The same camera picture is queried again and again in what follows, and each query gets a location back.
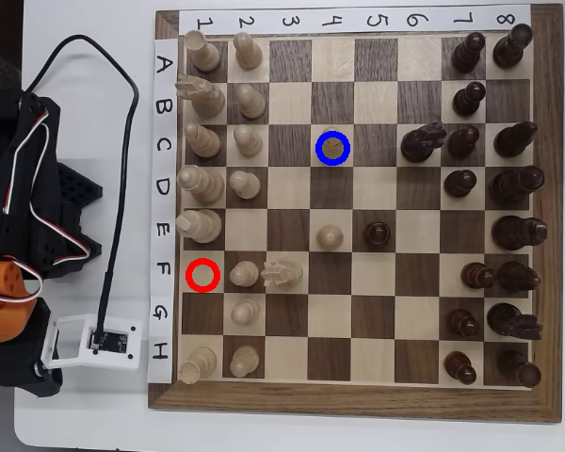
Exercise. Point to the white paper letter strip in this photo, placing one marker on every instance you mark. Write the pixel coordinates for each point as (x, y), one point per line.
(162, 167)

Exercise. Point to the dark wooden queen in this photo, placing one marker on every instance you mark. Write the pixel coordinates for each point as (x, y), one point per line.
(515, 185)

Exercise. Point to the light wooden bishop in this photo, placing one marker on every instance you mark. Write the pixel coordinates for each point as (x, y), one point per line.
(332, 148)
(205, 141)

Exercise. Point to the light wooden rook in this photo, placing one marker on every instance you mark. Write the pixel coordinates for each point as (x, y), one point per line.
(200, 362)
(205, 54)

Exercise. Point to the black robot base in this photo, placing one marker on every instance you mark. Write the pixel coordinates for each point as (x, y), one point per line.
(75, 188)

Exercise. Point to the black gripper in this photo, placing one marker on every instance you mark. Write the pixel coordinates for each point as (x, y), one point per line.
(25, 377)

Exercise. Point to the dark wooden rook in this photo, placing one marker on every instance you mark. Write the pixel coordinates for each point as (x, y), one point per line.
(520, 369)
(511, 47)

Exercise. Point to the wooden chessboard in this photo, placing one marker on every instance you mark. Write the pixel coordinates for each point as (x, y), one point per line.
(376, 311)

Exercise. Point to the dark wooden pawn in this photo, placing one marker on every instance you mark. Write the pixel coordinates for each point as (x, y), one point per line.
(462, 142)
(468, 52)
(376, 235)
(468, 100)
(459, 183)
(478, 276)
(462, 324)
(459, 367)

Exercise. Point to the white paper number strip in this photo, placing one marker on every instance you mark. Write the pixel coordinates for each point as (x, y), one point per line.
(311, 21)

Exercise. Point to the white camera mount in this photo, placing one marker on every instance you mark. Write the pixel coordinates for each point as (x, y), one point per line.
(117, 362)

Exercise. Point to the dark wooden king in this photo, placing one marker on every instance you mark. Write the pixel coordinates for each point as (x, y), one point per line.
(518, 233)

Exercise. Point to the light wooden king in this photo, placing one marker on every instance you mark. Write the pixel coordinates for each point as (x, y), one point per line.
(202, 226)

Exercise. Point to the light wooden pawn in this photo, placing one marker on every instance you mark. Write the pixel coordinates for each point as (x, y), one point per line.
(245, 184)
(244, 361)
(245, 312)
(247, 52)
(329, 237)
(248, 141)
(252, 103)
(244, 274)

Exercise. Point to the dark wooden bishop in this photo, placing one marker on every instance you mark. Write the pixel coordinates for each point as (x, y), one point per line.
(513, 140)
(518, 277)

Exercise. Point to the light wooden queen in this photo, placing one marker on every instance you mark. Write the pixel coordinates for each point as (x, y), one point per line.
(205, 186)

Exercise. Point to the dark wooden knight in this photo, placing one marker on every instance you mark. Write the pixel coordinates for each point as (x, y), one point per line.
(419, 143)
(508, 320)

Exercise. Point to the light wooden knight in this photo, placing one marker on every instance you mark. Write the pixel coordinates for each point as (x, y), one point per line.
(207, 101)
(285, 274)

